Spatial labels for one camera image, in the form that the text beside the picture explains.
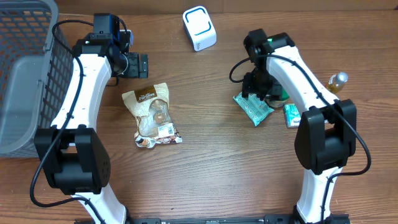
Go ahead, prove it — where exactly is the green lid jar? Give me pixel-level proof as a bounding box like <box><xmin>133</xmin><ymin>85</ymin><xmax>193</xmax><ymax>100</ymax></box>
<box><xmin>266</xmin><ymin>86</ymin><xmax>289</xmax><ymax>108</ymax></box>

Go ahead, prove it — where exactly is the teal white pack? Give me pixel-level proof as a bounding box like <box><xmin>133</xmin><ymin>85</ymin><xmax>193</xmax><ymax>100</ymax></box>
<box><xmin>233</xmin><ymin>93</ymin><xmax>274</xmax><ymax>126</ymax></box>

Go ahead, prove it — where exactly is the brown mushroom packet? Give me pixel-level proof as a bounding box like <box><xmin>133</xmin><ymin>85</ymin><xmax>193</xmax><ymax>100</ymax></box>
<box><xmin>122</xmin><ymin>83</ymin><xmax>183</xmax><ymax>149</ymax></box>

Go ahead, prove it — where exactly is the green freshening pouch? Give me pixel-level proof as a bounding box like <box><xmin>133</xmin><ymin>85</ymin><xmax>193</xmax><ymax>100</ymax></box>
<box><xmin>284</xmin><ymin>104</ymin><xmax>301</xmax><ymax>128</ymax></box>

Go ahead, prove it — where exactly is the yellow oil bottle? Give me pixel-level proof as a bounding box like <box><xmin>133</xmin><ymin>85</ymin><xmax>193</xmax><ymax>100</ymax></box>
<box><xmin>326</xmin><ymin>72</ymin><xmax>348</xmax><ymax>94</ymax></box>

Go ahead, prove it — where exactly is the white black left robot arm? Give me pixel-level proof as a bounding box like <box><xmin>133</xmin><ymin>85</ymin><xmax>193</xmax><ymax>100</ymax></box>
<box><xmin>29</xmin><ymin>13</ymin><xmax>148</xmax><ymax>223</ymax></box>

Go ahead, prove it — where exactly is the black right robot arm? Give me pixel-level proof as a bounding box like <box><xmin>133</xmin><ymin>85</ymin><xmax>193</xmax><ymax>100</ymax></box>
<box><xmin>240</xmin><ymin>29</ymin><xmax>356</xmax><ymax>223</ymax></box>

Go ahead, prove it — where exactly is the white barcode scanner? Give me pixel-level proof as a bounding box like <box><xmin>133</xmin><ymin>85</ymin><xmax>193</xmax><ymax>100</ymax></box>
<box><xmin>182</xmin><ymin>6</ymin><xmax>217</xmax><ymax>52</ymax></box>

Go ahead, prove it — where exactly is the dark grey plastic basket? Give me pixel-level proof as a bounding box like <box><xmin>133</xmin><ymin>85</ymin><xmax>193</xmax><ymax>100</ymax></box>
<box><xmin>1</xmin><ymin>1</ymin><xmax>73</xmax><ymax>157</ymax></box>

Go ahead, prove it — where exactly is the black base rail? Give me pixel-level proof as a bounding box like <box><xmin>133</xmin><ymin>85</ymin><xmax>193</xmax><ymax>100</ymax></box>
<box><xmin>124</xmin><ymin>213</ymin><xmax>352</xmax><ymax>224</ymax></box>

